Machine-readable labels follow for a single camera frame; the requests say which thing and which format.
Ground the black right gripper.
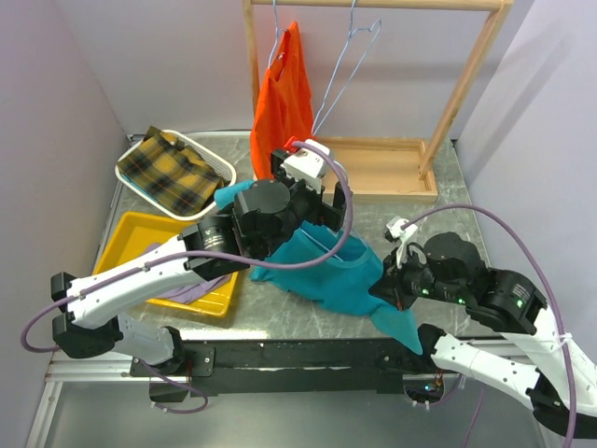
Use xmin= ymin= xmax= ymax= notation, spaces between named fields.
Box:
xmin=368 ymin=243 xmax=464 ymax=309

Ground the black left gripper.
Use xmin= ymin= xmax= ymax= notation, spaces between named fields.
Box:
xmin=258 ymin=148 xmax=351 ymax=258

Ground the teal t shirt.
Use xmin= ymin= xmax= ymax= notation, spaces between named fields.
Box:
xmin=214 ymin=181 xmax=424 ymax=357

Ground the yellow plastic tray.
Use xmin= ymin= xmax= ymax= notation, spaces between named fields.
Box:
xmin=93 ymin=211 xmax=238 ymax=317

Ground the blue wire hanger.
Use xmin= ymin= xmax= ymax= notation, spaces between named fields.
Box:
xmin=268 ymin=0 xmax=291 ymax=68
xmin=301 ymin=223 xmax=362 ymax=261
xmin=312 ymin=1 xmax=382 ymax=135

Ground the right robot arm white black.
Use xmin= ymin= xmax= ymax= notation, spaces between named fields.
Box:
xmin=369 ymin=231 xmax=596 ymax=440

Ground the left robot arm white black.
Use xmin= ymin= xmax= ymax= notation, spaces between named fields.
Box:
xmin=51 ymin=140 xmax=352 ymax=375

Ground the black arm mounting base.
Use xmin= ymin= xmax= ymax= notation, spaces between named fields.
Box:
xmin=129 ymin=338 xmax=463 ymax=404

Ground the orange t shirt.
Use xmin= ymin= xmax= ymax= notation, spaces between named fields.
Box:
xmin=250 ymin=21 xmax=313 ymax=180

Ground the yellow plaid shirt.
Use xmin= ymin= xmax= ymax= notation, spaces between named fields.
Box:
xmin=117 ymin=125 xmax=231 ymax=217

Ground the lavender t shirt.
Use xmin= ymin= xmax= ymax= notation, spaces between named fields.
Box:
xmin=139 ymin=242 xmax=225 ymax=304

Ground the wooden clothes rack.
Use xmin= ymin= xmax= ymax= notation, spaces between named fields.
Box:
xmin=243 ymin=0 xmax=512 ymax=203

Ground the white plastic basket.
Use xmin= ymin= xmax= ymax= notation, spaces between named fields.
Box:
xmin=114 ymin=129 xmax=238 ymax=222

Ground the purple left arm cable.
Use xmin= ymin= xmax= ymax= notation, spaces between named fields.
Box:
xmin=21 ymin=142 xmax=354 ymax=351

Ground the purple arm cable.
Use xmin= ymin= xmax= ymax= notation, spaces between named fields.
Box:
xmin=21 ymin=142 xmax=354 ymax=351
xmin=404 ymin=204 xmax=579 ymax=448

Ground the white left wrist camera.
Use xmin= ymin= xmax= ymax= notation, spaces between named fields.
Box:
xmin=282 ymin=136 xmax=326 ymax=193

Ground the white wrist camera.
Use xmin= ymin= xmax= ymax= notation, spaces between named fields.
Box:
xmin=282 ymin=136 xmax=326 ymax=193
xmin=384 ymin=216 xmax=418 ymax=268

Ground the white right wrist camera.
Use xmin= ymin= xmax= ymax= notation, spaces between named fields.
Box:
xmin=384 ymin=216 xmax=418 ymax=268

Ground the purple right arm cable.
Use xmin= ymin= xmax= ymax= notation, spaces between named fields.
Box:
xmin=404 ymin=204 xmax=579 ymax=448

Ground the blue wire hanger under orange shirt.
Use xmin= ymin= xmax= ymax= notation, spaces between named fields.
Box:
xmin=268 ymin=0 xmax=291 ymax=68

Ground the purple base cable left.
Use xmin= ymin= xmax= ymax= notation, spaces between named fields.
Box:
xmin=137 ymin=365 xmax=208 ymax=414

